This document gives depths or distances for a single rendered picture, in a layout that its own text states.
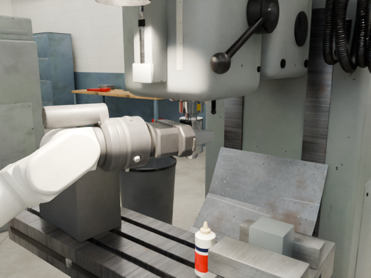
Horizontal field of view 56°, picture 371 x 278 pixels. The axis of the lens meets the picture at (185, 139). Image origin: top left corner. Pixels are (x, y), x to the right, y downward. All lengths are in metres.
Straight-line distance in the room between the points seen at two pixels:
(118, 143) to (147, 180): 2.00
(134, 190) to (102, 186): 1.74
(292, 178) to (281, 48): 0.39
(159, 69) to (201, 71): 0.07
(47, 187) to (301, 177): 0.66
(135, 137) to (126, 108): 6.49
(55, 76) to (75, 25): 1.21
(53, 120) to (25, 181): 0.10
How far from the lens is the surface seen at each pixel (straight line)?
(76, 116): 0.55
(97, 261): 0.80
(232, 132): 1.04
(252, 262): 0.58
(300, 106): 0.95
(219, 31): 0.54
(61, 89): 7.95
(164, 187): 2.61
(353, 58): 0.84
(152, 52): 0.54
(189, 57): 0.54
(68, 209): 0.89
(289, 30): 0.73
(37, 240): 0.99
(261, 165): 1.00
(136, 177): 2.54
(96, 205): 0.87
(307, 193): 0.95
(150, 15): 0.55
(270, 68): 0.68
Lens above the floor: 1.37
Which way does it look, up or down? 12 degrees down
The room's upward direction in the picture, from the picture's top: straight up
